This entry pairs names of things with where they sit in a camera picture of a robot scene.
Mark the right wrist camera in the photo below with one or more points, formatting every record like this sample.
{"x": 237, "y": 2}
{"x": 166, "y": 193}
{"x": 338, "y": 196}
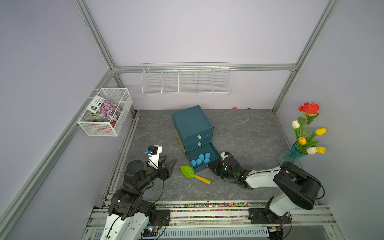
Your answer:
{"x": 225, "y": 155}

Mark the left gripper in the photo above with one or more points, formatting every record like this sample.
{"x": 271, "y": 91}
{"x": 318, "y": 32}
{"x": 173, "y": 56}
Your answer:
{"x": 164, "y": 172}

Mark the teal drawer cabinet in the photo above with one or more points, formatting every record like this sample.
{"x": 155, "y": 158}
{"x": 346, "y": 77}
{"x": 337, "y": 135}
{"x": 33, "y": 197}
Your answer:
{"x": 193, "y": 127}

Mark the teal glass vase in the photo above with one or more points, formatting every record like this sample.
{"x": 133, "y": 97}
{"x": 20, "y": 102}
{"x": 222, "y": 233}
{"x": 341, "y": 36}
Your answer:
{"x": 293, "y": 155}

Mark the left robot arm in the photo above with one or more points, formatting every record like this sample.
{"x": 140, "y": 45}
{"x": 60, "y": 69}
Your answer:
{"x": 129, "y": 215}

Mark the purple flower seed packet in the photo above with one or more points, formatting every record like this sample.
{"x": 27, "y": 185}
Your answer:
{"x": 104, "y": 110}

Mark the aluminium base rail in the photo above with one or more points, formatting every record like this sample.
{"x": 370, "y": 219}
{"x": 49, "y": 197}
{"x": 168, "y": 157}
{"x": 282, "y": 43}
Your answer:
{"x": 218, "y": 220}

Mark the teal bottom drawer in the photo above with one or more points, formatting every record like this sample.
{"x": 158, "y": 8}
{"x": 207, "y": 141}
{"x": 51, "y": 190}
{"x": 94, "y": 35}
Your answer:
{"x": 193, "y": 154}

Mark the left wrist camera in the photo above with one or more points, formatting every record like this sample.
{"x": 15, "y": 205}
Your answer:
{"x": 152, "y": 156}

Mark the artificial flower bouquet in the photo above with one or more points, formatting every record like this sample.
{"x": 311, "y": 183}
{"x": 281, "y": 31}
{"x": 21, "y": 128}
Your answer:
{"x": 305, "y": 143}

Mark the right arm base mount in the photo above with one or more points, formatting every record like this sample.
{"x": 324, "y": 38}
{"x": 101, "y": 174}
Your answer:
{"x": 262, "y": 217}

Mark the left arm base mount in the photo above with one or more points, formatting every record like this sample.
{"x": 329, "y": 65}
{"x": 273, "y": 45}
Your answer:
{"x": 156, "y": 217}

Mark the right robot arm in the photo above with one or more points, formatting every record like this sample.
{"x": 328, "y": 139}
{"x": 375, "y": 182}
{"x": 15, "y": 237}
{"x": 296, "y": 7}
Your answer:
{"x": 299, "y": 188}

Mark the white wire basket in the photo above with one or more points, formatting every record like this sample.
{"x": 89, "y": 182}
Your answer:
{"x": 98, "y": 128}

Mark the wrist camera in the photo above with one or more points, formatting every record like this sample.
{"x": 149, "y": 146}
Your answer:
{"x": 225, "y": 155}
{"x": 152, "y": 156}

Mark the white wire wall shelf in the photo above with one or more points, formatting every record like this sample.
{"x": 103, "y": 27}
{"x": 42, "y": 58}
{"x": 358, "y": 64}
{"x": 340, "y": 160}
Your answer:
{"x": 187, "y": 80}

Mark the green trowel yellow handle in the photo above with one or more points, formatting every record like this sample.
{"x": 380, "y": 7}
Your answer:
{"x": 190, "y": 174}

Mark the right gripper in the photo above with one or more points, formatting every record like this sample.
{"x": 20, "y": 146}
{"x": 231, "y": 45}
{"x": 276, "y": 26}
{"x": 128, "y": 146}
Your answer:
{"x": 215, "y": 166}

